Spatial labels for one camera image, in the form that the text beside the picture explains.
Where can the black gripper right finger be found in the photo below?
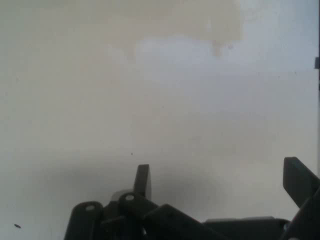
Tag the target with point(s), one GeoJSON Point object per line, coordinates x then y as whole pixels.
{"type": "Point", "coordinates": [300, 180]}

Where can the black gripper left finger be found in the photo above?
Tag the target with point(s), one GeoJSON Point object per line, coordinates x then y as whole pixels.
{"type": "Point", "coordinates": [142, 185]}

